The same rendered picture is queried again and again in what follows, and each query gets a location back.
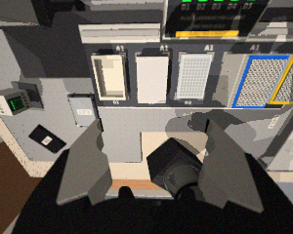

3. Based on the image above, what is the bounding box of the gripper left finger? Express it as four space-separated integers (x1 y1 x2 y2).
11 118 112 234

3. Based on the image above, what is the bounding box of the grey tip rack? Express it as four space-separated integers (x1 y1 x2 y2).
267 54 293 104

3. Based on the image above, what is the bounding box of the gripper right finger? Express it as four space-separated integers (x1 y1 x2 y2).
198 119 293 234

